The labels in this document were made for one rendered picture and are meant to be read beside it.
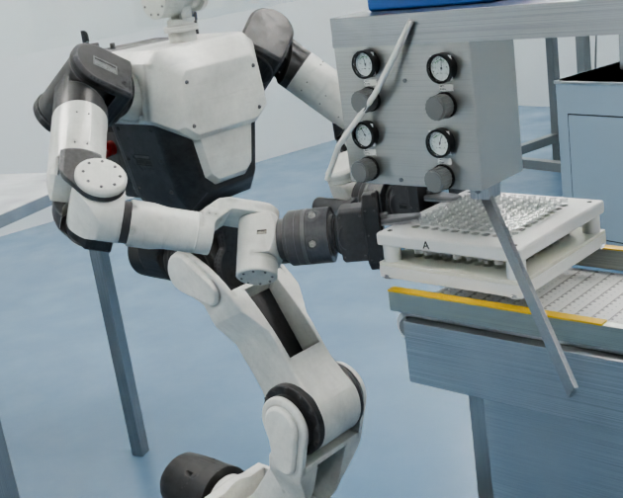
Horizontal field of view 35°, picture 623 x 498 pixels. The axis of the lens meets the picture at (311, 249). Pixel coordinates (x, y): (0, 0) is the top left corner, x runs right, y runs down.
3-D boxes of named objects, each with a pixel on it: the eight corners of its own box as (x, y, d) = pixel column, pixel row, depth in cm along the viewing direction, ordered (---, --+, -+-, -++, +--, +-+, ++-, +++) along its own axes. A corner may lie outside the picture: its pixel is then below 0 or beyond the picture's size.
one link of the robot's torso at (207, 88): (75, 219, 191) (36, 35, 181) (204, 175, 215) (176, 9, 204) (173, 234, 172) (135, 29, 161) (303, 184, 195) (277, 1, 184)
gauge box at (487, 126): (349, 182, 139) (331, 41, 134) (394, 164, 147) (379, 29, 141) (482, 192, 125) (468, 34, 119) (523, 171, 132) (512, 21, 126)
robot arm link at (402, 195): (447, 159, 162) (397, 155, 171) (406, 174, 157) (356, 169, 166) (456, 231, 166) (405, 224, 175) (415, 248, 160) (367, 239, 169)
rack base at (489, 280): (606, 244, 148) (605, 228, 148) (522, 299, 132) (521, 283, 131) (470, 228, 165) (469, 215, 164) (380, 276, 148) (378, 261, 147)
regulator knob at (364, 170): (350, 184, 136) (346, 152, 135) (362, 179, 138) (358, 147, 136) (370, 185, 134) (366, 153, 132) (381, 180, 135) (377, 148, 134)
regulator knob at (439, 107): (424, 122, 124) (420, 87, 123) (435, 118, 126) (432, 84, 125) (446, 123, 122) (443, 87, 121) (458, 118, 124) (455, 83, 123)
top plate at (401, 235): (605, 212, 147) (604, 199, 146) (519, 264, 130) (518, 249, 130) (468, 200, 163) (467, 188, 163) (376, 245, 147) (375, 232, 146)
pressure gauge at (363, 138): (353, 148, 135) (349, 122, 134) (359, 146, 136) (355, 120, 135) (374, 149, 133) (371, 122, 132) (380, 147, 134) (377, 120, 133)
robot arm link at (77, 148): (46, 185, 141) (55, 87, 156) (38, 244, 150) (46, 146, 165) (128, 196, 144) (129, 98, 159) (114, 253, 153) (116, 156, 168)
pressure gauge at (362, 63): (353, 79, 131) (349, 50, 130) (359, 77, 132) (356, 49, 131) (375, 78, 129) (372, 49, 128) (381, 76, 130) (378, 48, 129)
